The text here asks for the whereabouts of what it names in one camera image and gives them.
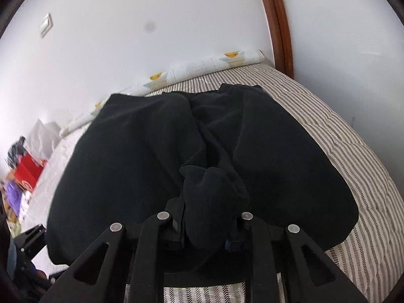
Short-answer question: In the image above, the white wall switch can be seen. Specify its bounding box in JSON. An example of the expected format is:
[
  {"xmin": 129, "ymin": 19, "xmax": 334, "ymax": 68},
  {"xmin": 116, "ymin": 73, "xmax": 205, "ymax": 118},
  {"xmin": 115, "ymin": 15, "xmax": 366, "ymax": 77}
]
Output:
[{"xmin": 38, "ymin": 13, "xmax": 54, "ymax": 38}]

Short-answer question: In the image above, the white patterned rolled sheet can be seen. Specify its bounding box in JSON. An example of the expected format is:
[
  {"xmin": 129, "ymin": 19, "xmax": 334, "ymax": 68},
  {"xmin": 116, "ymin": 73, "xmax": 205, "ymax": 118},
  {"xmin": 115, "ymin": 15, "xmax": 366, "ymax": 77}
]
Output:
[{"xmin": 59, "ymin": 48, "xmax": 266, "ymax": 138}]

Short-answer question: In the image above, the white plastic bag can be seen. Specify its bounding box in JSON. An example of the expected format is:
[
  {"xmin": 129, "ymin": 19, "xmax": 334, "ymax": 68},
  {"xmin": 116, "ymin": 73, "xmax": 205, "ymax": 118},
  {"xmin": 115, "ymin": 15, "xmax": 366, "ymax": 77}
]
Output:
[{"xmin": 23, "ymin": 119, "xmax": 62, "ymax": 163}]

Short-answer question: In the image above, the red shopping bag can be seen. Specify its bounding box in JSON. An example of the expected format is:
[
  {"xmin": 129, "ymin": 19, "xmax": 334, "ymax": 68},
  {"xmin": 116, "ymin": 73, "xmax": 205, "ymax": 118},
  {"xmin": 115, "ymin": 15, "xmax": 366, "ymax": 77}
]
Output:
[{"xmin": 14, "ymin": 153, "xmax": 47, "ymax": 193}]

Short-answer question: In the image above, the pile of colourful clothes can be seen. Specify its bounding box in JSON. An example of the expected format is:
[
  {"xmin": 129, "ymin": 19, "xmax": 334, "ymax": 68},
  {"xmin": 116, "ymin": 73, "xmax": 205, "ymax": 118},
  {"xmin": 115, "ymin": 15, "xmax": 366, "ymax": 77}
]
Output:
[{"xmin": 4, "ymin": 136, "xmax": 27, "ymax": 223}]

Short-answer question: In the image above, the black sweatshirt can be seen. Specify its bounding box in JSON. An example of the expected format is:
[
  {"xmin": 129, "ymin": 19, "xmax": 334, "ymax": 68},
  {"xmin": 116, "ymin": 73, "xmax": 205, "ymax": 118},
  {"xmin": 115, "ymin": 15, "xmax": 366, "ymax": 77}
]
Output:
[{"xmin": 46, "ymin": 84, "xmax": 359, "ymax": 265}]

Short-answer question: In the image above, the brown wooden door frame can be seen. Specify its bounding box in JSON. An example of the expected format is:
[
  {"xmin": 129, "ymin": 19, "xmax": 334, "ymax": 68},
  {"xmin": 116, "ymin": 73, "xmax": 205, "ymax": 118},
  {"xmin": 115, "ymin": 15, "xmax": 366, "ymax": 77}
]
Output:
[{"xmin": 262, "ymin": 0, "xmax": 294, "ymax": 79}]

